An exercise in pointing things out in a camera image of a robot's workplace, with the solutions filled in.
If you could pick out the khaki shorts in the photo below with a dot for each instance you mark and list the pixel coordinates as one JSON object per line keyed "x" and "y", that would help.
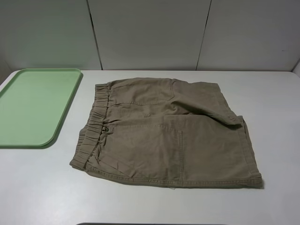
{"x": 166, "y": 133}

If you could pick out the green plastic tray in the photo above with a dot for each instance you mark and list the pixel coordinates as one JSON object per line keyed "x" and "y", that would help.
{"x": 33, "y": 105}

